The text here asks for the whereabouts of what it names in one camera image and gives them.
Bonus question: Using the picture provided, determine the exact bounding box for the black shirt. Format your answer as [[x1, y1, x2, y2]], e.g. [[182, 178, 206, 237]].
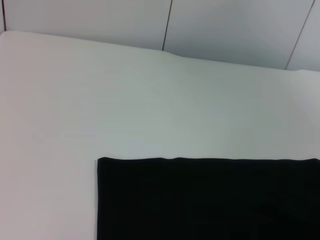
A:
[[96, 156, 320, 240]]

